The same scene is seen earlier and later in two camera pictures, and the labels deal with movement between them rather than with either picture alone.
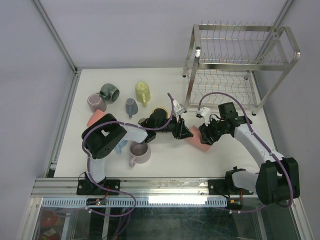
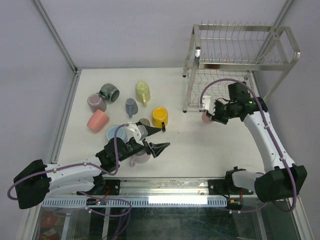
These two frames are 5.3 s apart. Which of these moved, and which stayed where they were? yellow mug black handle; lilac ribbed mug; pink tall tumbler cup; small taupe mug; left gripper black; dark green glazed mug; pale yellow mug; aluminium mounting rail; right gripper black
Moved: pink tall tumbler cup; left gripper black; right gripper black
Stayed: yellow mug black handle; pale yellow mug; dark green glazed mug; small taupe mug; lilac ribbed mug; aluminium mounting rail
